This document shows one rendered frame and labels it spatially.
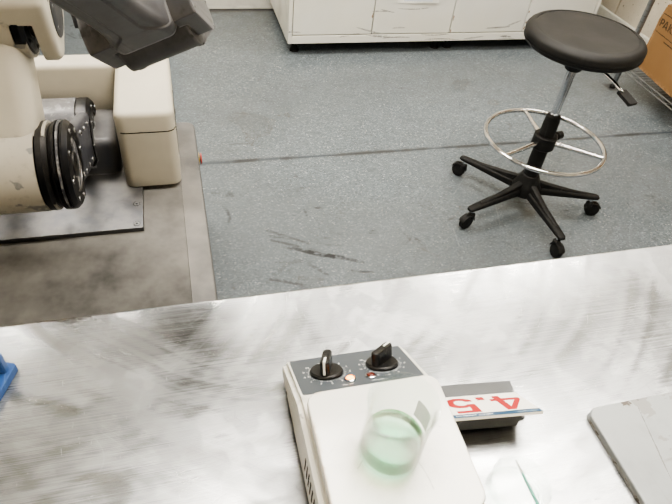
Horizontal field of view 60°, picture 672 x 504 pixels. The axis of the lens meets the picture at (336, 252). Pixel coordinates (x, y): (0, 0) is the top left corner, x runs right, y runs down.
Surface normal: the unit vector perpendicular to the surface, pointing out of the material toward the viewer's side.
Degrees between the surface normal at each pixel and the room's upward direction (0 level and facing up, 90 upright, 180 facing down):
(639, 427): 0
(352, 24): 90
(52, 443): 0
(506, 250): 0
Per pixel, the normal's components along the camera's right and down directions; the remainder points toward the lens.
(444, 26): 0.24, 0.69
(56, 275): 0.09, -0.72
